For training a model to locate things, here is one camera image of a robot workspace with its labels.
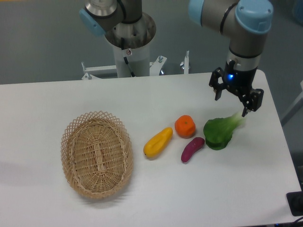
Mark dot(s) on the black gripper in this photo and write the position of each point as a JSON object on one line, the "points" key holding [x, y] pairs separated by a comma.
{"points": [[239, 83]]}

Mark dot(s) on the green leafy vegetable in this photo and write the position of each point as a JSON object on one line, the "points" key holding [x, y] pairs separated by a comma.
{"points": [[218, 132]]}

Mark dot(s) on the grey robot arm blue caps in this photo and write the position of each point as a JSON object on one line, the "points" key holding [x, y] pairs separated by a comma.
{"points": [[245, 22]]}

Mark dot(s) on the white table leg at right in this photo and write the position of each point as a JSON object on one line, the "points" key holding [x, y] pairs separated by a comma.
{"points": [[293, 108]]}

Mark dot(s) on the orange tangerine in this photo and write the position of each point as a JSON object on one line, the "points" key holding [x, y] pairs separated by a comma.
{"points": [[185, 126]]}

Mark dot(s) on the purple sweet potato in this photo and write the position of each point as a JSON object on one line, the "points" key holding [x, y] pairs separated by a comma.
{"points": [[191, 148]]}

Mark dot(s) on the yellow mango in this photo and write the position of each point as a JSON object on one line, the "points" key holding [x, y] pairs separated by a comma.
{"points": [[158, 143]]}

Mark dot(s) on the black device at table edge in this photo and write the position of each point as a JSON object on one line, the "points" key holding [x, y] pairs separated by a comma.
{"points": [[295, 202]]}

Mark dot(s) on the oval wicker basket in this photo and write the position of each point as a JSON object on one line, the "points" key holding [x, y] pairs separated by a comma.
{"points": [[97, 155]]}

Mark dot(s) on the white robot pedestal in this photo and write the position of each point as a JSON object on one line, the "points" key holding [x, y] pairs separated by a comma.
{"points": [[131, 46]]}

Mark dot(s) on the white metal base frame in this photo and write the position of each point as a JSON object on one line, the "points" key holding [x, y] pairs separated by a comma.
{"points": [[155, 69]]}

